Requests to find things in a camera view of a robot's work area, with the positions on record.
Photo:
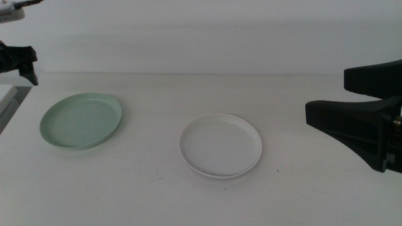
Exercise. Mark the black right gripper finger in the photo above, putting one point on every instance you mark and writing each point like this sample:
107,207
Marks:
351,125
375,79

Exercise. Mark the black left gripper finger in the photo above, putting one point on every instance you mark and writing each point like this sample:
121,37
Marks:
30,75

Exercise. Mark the white shallow bowl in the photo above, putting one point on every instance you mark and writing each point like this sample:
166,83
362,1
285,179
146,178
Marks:
220,144

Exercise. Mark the grey shallow bowl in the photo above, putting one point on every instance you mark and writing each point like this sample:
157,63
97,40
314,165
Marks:
217,178

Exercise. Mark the pale green shallow bowl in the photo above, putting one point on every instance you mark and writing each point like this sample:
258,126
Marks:
80,120

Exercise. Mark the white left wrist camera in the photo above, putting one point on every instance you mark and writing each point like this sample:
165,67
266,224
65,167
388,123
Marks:
9,11

